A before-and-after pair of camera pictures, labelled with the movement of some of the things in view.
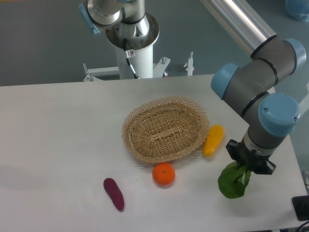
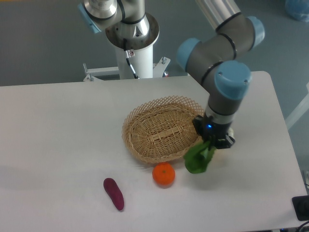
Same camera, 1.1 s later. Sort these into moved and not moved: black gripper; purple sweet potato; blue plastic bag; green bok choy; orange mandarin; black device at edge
Moved: green bok choy; black gripper
Not moved: black device at edge; purple sweet potato; orange mandarin; blue plastic bag
